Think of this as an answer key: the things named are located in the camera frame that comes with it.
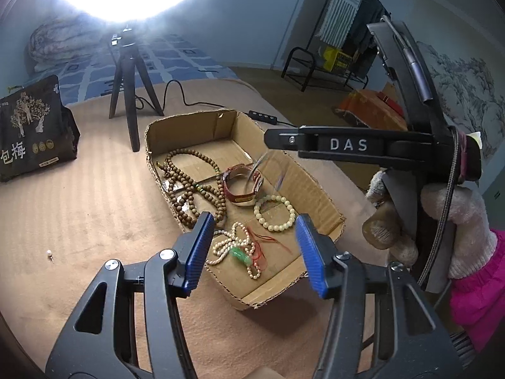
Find landscape wall painting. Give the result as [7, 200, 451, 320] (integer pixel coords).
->
[418, 39, 505, 162]

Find person's right forearm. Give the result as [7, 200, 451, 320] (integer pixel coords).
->
[450, 229, 505, 354]

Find dark hanging clothes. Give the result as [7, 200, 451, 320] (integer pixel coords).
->
[347, 0, 385, 68]

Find blue patterned bed sheet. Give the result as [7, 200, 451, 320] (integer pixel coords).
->
[24, 33, 237, 105]

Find black tripod stand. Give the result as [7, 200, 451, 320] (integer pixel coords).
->
[108, 26, 164, 153]

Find black cable with switch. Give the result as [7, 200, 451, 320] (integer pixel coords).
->
[134, 79, 296, 129]

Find brown wooden bead necklace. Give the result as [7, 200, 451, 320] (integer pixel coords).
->
[156, 148, 229, 230]

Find yellow box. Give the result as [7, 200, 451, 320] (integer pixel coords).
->
[321, 45, 354, 72]

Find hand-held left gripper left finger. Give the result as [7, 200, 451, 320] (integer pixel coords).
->
[45, 211, 217, 379]

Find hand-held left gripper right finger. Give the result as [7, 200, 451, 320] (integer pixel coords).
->
[295, 213, 462, 379]

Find black clothes rack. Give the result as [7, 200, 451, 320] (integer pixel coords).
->
[281, 0, 391, 93]

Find cardboard box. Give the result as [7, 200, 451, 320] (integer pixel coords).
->
[144, 108, 346, 312]

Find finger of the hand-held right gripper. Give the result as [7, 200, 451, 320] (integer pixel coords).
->
[264, 125, 328, 161]

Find folded floral quilt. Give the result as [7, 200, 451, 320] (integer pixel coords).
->
[27, 16, 103, 74]

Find black printed snack bag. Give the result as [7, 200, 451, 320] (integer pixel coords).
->
[0, 74, 80, 183]

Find person's right hand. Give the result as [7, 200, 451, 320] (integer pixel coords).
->
[363, 171, 498, 281]

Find red string jade pendant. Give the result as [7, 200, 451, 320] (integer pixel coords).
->
[233, 229, 294, 273]

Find person's left hand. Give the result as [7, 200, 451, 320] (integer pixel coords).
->
[252, 367, 287, 379]

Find striped hanging towel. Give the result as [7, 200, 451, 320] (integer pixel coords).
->
[319, 0, 367, 48]

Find orange cloth-covered box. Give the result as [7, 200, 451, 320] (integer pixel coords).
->
[336, 83, 409, 132]

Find small white bead necklace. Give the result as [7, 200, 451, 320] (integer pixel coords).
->
[211, 221, 263, 281]

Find cream bead bracelet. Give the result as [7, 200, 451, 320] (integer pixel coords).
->
[253, 195, 297, 232]

